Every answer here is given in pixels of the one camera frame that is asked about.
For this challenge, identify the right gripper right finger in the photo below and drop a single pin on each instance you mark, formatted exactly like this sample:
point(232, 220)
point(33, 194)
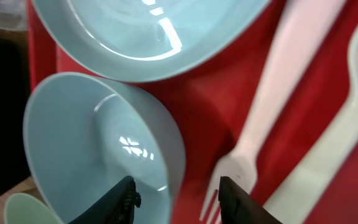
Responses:
point(237, 207)

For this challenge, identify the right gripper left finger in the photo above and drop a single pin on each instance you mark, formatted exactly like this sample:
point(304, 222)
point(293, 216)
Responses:
point(114, 207)

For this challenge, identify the light blue bowl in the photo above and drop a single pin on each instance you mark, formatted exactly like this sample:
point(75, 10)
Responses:
point(83, 134)

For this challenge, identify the mint green bowl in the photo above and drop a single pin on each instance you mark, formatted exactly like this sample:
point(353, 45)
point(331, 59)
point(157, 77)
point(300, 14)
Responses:
point(21, 208)

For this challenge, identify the black food waste tray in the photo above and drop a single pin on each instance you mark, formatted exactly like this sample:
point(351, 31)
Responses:
point(14, 93)

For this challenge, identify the clear plastic waste bin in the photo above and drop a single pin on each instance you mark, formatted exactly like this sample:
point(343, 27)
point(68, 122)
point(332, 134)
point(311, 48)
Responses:
point(13, 15)

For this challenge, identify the white plastic spoon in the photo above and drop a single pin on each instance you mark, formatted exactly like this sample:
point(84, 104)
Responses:
point(301, 190)

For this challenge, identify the light blue plate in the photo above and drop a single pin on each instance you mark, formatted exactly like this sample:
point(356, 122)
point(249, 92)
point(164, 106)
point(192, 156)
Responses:
point(145, 40)

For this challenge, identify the white plastic fork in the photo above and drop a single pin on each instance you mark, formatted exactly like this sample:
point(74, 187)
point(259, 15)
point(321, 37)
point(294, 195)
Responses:
point(301, 30)

